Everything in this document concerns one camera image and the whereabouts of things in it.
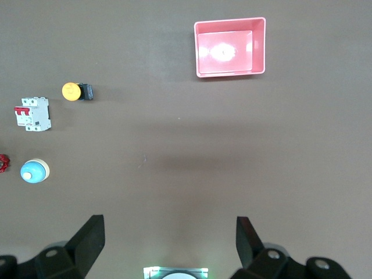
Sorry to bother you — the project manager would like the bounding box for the pink plastic box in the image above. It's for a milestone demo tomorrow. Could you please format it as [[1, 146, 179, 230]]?
[[194, 16, 267, 78]]

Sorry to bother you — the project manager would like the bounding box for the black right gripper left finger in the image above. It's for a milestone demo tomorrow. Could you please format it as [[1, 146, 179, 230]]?
[[0, 214, 106, 279]]

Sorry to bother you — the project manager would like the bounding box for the yellow push button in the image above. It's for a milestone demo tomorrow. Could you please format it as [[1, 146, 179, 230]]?
[[61, 82, 94, 102]]

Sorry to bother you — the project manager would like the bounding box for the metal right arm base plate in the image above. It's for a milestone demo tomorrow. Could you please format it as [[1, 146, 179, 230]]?
[[143, 266, 209, 279]]

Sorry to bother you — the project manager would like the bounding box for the white circuit breaker red switch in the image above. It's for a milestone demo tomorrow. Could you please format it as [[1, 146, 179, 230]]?
[[13, 96, 52, 133]]

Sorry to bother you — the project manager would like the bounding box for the blue round bell button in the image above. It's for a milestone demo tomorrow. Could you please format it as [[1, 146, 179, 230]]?
[[20, 158, 51, 184]]

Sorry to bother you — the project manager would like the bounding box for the brass valve red handle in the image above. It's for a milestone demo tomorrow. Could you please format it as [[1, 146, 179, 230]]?
[[0, 153, 11, 174]]

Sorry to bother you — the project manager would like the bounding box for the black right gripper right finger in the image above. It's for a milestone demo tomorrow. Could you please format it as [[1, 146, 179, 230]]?
[[231, 216, 353, 279]]

